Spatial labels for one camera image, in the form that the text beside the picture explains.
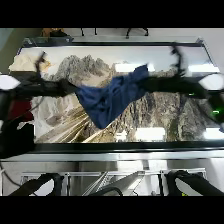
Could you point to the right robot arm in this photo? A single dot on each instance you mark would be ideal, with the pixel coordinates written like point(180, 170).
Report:
point(173, 85)

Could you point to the cream garment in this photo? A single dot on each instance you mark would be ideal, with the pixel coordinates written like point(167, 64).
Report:
point(25, 62)

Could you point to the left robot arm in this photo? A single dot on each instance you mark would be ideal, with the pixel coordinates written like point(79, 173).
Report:
point(36, 87)

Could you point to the black garment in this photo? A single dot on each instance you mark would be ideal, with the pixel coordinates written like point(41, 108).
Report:
point(15, 140)

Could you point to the blue shirt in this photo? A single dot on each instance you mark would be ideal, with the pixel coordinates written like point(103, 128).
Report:
point(106, 100)

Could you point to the red garment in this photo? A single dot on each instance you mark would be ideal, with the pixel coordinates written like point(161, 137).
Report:
point(20, 109)

